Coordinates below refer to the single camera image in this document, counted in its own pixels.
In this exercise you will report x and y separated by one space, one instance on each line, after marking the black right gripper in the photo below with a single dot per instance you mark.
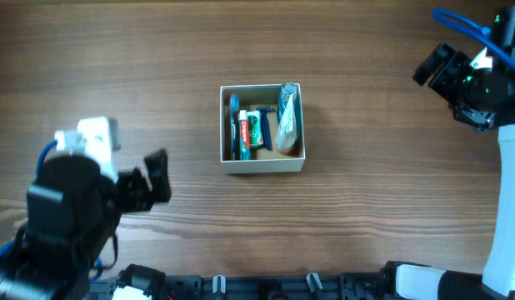
450 79

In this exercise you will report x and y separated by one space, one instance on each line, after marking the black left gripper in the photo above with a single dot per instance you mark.
132 190

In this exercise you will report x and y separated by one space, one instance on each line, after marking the Colgate toothpaste tube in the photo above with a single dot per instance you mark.
245 147

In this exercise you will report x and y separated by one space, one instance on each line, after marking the blue white toothbrush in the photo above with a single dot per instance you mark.
234 107

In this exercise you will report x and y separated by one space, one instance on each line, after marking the green Dettol soap box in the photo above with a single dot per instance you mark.
255 129

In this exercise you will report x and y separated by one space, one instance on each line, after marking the blue disposable razor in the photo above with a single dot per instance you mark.
264 111

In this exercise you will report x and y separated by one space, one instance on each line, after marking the white lotion tube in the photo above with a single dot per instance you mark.
287 132

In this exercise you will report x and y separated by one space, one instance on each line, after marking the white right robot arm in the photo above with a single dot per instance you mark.
497 280

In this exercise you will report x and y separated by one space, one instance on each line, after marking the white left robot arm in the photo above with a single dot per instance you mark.
73 210

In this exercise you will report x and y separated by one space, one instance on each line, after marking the white cardboard box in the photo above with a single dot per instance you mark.
263 161

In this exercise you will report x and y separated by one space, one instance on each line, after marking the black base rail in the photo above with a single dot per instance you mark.
139 282

